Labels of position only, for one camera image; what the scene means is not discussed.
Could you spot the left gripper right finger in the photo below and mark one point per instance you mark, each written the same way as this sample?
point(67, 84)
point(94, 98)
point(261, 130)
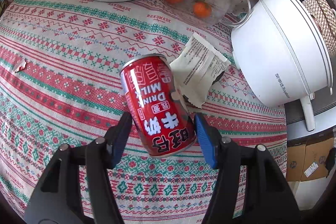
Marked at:
point(268, 197)

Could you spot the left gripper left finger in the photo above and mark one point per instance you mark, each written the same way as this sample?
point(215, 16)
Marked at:
point(56, 197)

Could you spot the red milk drink can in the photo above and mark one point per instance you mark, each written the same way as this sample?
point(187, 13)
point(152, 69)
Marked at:
point(157, 106)

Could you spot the cardboard box lower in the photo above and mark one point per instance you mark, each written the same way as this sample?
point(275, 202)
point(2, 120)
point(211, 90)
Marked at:
point(310, 160)

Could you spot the small red white wrapper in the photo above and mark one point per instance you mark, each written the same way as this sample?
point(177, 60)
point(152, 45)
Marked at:
point(21, 65)

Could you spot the patterned tablecloth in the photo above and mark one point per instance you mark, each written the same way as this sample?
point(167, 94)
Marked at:
point(70, 92)

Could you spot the white printed sachet wrapper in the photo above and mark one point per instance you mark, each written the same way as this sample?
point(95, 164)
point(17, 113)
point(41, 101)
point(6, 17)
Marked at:
point(196, 69)

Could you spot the white electric cooking pot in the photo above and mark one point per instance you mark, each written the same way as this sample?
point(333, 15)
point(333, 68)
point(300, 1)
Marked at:
point(282, 55)

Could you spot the woven rope basket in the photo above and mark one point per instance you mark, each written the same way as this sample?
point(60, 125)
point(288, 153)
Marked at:
point(324, 17)

